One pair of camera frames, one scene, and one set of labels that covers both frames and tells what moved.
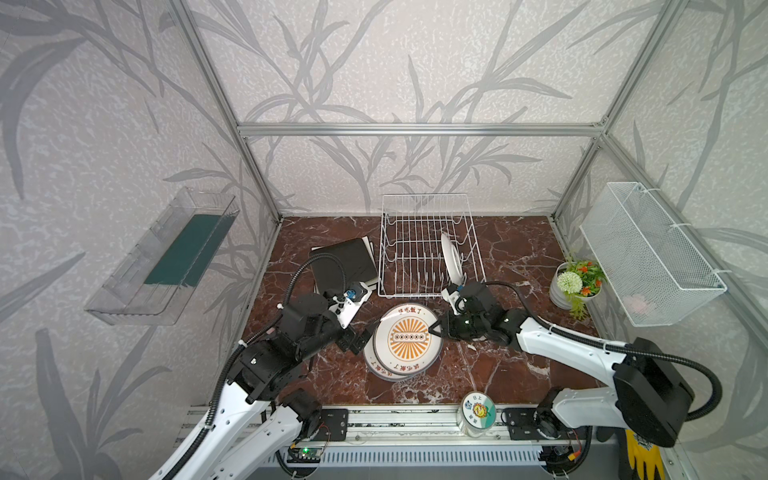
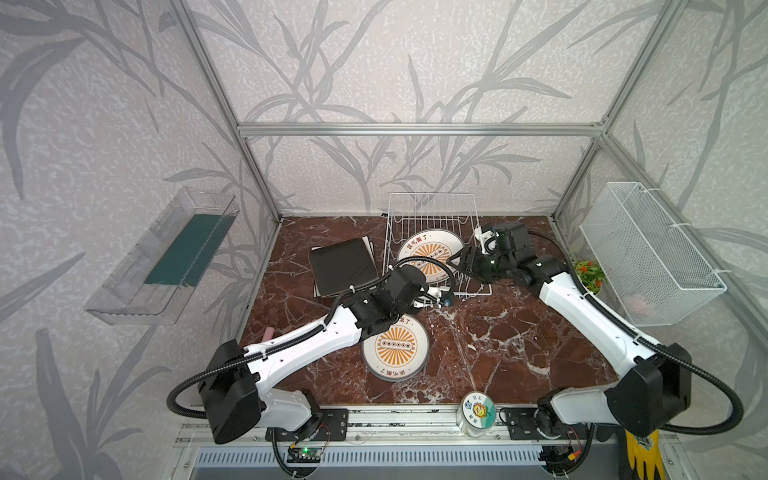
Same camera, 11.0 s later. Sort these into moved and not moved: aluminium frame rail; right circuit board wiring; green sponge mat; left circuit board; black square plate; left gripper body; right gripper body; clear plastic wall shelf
Moved: right gripper body; left gripper body
Not moved: black square plate; aluminium frame rail; green sponge mat; clear plastic wall shelf; right circuit board wiring; left circuit board
